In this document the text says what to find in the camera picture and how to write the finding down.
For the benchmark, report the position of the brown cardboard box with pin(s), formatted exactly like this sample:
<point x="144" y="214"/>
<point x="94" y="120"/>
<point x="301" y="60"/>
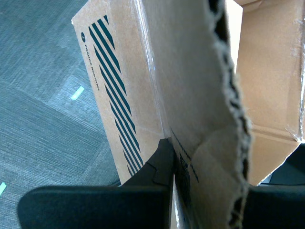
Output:
<point x="190" y="83"/>

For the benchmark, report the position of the light wooden block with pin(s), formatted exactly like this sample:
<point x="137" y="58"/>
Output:
<point x="234" y="28"/>

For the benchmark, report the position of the pale floor tape strip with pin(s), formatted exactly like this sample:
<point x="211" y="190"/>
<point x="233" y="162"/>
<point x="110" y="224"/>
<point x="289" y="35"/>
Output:
<point x="77" y="93"/>
<point x="2" y="189"/>

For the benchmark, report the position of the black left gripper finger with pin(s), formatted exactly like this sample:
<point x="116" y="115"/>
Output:
<point x="95" y="207"/>
<point x="276" y="210"/>

